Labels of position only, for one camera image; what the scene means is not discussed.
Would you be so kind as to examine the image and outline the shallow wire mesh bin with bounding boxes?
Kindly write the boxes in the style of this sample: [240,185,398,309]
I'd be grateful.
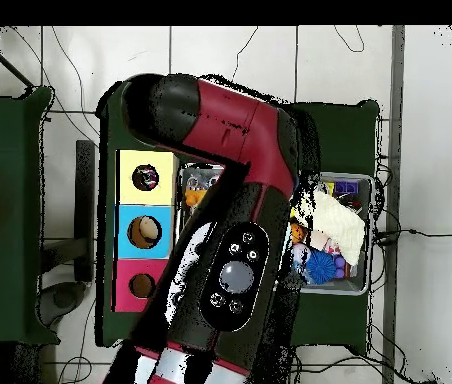
[172,161,374,296]

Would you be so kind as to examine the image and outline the blue spiky rubber ball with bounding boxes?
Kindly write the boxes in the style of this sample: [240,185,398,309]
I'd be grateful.
[305,250,338,286]

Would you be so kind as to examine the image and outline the black power cable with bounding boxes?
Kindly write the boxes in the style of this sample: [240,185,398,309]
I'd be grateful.
[373,227,452,246]

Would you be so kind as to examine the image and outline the cream waffle cloth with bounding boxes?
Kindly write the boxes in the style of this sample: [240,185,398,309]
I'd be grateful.
[295,189,366,267]

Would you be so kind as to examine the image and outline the dark green side table cloth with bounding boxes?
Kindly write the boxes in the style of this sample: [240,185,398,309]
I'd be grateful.
[0,87,61,345]

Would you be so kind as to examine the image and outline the wooden box with three holes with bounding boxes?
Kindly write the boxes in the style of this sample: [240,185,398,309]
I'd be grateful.
[111,149,181,314]

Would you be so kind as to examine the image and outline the orange toy building block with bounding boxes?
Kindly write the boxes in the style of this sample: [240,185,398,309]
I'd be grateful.
[184,188,208,208]

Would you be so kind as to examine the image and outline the grey stand base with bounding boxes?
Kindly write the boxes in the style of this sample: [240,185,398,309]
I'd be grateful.
[37,280,88,327]

